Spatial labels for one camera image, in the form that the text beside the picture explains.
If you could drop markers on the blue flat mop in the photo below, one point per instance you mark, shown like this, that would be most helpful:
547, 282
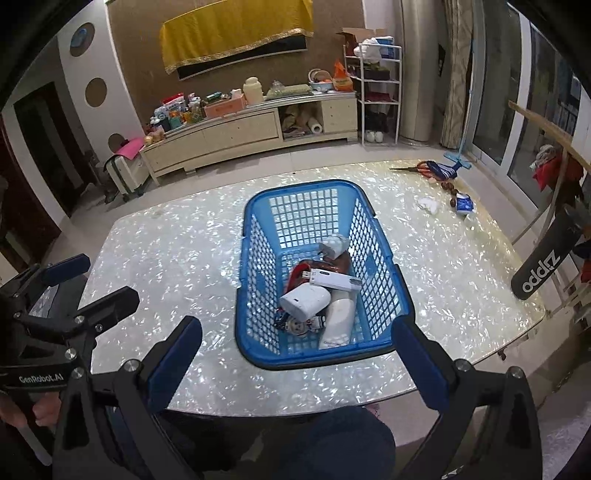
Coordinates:
455, 161

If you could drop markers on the pink folder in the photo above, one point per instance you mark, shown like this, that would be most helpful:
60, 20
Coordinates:
130, 147

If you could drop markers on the white metal rack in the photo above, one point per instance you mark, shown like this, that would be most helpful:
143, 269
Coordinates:
381, 102

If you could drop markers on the open cardboard box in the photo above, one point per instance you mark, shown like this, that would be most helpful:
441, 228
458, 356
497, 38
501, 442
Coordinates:
355, 33

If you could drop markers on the white plastic bag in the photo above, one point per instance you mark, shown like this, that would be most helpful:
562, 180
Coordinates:
368, 48

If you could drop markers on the clutter of bottles and boxes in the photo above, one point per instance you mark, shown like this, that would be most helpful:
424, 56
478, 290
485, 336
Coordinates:
178, 113

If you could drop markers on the person's leg in jeans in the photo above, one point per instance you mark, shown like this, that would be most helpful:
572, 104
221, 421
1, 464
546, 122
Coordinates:
332, 443

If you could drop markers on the black television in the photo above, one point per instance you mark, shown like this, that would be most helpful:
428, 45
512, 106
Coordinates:
286, 46

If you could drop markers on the white crumpled tissue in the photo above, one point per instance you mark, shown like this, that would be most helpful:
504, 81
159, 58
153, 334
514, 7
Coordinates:
428, 204

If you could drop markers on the cream suitcase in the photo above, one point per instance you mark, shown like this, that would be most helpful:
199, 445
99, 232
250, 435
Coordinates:
127, 173

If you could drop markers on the blue plastic basket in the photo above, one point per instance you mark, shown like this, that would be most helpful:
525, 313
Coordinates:
323, 353

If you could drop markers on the blue and white packet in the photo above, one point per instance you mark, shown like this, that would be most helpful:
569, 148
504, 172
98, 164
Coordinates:
464, 205

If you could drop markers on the orange cardboard box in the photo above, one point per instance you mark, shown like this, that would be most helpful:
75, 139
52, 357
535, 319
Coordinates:
224, 107

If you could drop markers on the dark wooden door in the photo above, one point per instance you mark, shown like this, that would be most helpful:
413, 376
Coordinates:
46, 138

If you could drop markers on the white bowl with fruit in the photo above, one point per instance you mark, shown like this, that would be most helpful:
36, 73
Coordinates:
321, 83

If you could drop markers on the black Zippo case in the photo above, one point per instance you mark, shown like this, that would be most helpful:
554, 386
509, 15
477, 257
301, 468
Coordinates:
540, 272

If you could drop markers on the orange plastic bag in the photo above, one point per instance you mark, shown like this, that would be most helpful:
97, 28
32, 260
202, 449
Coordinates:
342, 78

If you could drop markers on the blue carton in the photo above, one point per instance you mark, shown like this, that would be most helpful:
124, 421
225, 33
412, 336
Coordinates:
390, 48

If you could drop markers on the white earbud case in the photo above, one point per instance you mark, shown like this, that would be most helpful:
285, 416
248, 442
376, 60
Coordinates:
302, 300

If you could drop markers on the pair of white shoes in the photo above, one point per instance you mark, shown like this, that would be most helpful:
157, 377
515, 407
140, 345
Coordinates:
374, 136

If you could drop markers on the white paper roll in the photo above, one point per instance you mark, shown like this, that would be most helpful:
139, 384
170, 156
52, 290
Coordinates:
315, 124

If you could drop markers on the green cushion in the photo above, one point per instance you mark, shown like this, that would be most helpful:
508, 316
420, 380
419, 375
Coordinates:
288, 91

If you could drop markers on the standing air conditioner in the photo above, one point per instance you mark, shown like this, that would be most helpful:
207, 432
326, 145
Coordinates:
420, 69

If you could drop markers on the patterned curtain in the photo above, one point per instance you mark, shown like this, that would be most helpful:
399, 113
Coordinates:
457, 69

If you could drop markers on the hanging red clothes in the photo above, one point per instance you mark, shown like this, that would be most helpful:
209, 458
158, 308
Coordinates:
554, 170

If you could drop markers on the white remote control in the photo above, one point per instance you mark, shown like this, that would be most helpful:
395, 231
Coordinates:
339, 323

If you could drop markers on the person's left hand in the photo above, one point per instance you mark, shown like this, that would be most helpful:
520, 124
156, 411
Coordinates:
44, 408

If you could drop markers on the blue striped cloth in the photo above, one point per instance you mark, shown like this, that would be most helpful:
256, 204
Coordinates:
441, 171

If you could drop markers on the yellow fringed cloth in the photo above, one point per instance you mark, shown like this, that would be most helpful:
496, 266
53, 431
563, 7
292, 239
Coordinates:
231, 32

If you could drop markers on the wooden drying rack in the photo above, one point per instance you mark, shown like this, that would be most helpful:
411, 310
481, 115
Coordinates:
531, 110

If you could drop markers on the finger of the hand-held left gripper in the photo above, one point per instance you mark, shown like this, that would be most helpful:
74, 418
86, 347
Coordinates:
111, 304
69, 267

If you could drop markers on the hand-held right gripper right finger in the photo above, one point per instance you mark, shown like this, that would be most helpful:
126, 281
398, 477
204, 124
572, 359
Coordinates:
422, 369

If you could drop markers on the brown wooden hand massager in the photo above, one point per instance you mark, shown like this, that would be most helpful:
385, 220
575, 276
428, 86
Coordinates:
340, 265

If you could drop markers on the cream tv cabinet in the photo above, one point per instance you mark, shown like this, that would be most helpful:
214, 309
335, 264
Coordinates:
240, 129

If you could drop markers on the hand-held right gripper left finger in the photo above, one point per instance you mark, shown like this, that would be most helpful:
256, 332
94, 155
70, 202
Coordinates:
178, 364

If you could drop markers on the cream lidded jar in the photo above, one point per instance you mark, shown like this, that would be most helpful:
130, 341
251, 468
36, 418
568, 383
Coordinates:
253, 91

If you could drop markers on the white charger adapter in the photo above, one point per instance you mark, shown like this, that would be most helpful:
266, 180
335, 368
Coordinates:
334, 244

